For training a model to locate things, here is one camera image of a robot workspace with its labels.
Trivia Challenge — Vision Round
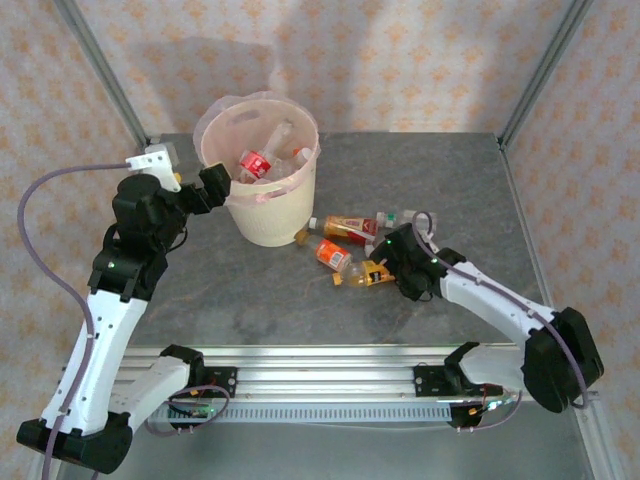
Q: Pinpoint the yellow juice bottle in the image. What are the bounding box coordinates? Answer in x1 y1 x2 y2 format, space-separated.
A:
333 259 397 290

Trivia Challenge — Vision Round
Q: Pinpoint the clear bottle green label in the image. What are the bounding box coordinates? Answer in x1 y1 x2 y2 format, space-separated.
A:
375 209 439 232

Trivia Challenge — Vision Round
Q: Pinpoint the clear bottle red label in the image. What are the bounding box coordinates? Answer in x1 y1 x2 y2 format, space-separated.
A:
239 149 274 180

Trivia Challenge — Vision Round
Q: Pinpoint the tea bottle red yellow label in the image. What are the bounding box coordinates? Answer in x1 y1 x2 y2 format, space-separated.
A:
308 214 380 247

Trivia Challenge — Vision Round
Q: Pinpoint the amber bottle orange label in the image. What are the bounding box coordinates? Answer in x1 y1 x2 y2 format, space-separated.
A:
294 230 352 270

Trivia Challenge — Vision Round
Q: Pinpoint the cream plastic bin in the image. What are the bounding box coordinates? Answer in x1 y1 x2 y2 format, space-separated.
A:
199 92 321 248

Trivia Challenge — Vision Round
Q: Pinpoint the clear bottle blue cap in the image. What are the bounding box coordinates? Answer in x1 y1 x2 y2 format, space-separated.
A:
269 157 301 180

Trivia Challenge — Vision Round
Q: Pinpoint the white bin with plastic liner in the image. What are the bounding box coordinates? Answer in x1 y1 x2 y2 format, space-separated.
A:
193 91 322 206

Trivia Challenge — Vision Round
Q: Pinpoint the grey metal base panel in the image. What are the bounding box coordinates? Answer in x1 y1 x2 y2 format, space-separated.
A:
114 422 596 480

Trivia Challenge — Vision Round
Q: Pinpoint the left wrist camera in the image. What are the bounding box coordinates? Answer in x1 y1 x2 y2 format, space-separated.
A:
124 142 200 194

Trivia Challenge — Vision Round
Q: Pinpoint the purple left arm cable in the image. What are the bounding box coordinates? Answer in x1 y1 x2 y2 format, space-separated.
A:
17 162 232 480

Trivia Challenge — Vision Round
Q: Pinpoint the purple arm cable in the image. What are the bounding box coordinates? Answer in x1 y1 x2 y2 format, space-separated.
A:
17 162 232 480
412 210 594 435

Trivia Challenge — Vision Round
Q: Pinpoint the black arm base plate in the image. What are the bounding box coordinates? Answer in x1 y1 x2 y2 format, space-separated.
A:
202 366 239 400
413 364 454 399

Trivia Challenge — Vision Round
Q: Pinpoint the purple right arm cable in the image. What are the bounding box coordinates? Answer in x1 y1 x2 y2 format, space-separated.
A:
412 210 594 435

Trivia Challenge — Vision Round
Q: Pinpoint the aluminium side rail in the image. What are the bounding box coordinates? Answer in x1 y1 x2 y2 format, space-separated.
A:
497 135 557 311

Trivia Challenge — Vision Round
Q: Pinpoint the small circuit board with wires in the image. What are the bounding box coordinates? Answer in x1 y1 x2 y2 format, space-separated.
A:
167 399 217 419
467 393 521 416

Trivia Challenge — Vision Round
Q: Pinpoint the slotted grey cable duct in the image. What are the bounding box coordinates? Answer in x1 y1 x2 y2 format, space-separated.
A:
149 402 454 425

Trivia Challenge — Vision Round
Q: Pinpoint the aluminium frame post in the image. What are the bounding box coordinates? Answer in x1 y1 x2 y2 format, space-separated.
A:
52 0 151 147
499 0 596 149

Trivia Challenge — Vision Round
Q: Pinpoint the aluminium frame leg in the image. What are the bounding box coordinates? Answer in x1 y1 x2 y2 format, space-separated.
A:
574 399 626 480

